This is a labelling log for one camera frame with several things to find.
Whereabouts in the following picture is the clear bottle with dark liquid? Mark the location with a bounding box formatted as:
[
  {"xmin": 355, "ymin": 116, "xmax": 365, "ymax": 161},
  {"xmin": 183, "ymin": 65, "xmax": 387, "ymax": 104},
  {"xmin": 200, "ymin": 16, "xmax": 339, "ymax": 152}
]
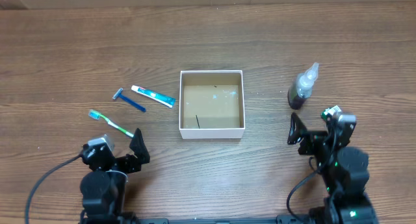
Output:
[{"xmin": 287, "ymin": 62, "xmax": 319, "ymax": 110}]

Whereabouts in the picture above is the white teal toothpaste tube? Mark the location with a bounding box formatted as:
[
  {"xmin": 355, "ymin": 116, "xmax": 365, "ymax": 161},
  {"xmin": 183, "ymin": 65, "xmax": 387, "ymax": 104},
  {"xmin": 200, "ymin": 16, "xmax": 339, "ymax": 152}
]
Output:
[{"xmin": 131, "ymin": 85, "xmax": 176, "ymax": 108}]

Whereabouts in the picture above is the green white packet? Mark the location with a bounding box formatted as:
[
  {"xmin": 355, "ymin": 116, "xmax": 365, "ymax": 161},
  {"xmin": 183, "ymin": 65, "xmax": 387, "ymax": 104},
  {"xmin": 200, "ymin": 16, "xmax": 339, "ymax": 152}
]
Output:
[{"xmin": 321, "ymin": 105, "xmax": 342, "ymax": 121}]

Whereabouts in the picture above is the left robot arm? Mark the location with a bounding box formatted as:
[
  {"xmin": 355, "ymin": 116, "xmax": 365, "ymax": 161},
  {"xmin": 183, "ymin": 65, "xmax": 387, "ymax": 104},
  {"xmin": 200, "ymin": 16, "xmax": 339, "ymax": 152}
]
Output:
[{"xmin": 80, "ymin": 129, "xmax": 150, "ymax": 223}]

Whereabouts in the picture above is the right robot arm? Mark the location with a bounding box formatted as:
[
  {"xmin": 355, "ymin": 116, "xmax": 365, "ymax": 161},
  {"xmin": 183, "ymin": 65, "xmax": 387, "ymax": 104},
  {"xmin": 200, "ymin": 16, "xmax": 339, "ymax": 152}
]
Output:
[{"xmin": 286, "ymin": 112, "xmax": 378, "ymax": 224}]

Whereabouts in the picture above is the blue disposable razor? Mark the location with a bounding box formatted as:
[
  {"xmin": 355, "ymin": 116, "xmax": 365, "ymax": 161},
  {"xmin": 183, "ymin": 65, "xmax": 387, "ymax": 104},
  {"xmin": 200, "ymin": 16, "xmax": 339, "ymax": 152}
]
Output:
[{"xmin": 112, "ymin": 88, "xmax": 146, "ymax": 112}]

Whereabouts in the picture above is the green white toothbrush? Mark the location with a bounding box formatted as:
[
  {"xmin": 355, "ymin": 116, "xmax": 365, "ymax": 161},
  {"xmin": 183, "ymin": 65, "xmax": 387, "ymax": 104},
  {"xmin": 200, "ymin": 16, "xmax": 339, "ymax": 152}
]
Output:
[{"xmin": 88, "ymin": 109, "xmax": 134, "ymax": 138}]

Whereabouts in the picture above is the open cardboard box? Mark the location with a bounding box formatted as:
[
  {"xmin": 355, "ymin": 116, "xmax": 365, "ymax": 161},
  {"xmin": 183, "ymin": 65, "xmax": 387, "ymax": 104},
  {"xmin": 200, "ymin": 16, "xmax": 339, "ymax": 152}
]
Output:
[{"xmin": 179, "ymin": 70, "xmax": 246, "ymax": 140}]

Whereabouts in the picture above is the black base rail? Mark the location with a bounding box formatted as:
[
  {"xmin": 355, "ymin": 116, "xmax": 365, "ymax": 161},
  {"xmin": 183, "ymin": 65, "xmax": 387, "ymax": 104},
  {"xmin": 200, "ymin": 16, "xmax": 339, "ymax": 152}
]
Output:
[{"xmin": 135, "ymin": 214, "xmax": 302, "ymax": 224}]

